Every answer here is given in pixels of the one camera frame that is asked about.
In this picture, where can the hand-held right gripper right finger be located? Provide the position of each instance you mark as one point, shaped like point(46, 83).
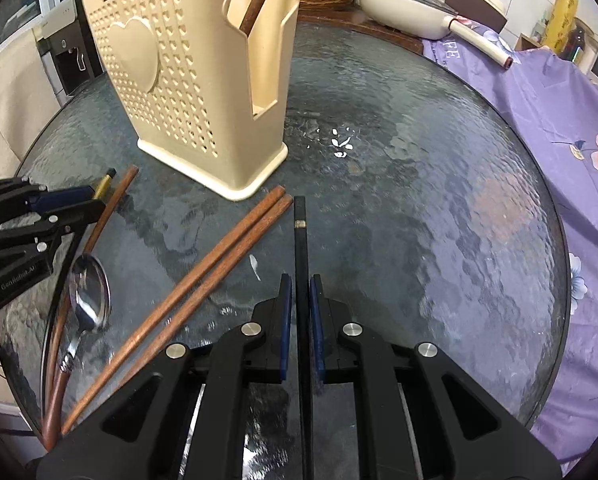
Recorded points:
point(316, 330)

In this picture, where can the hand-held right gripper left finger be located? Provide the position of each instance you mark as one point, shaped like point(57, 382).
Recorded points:
point(285, 330)

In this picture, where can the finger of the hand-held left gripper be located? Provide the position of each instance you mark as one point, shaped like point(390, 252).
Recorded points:
point(59, 197)
point(74, 215)

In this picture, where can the pair of brown wooden chopsticks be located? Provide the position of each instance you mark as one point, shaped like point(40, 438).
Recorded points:
point(214, 280)

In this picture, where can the beige perforated utensil holder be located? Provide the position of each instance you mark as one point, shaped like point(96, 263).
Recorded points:
point(189, 85)

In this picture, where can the grey water dispenser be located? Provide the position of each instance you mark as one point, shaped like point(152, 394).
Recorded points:
point(66, 50)

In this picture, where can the round glass table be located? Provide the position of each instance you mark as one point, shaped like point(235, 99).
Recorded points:
point(429, 210)

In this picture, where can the wooden counter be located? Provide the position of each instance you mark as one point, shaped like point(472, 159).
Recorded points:
point(359, 27)

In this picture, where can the purple floral cloth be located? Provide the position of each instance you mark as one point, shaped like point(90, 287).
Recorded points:
point(554, 110)

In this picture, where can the cream pan with glass lid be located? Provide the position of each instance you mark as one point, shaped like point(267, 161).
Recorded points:
point(404, 15)

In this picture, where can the brown glass bottle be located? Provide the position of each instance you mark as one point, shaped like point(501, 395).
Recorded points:
point(579, 42)

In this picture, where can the yellow roll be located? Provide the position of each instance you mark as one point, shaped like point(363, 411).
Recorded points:
point(559, 17)

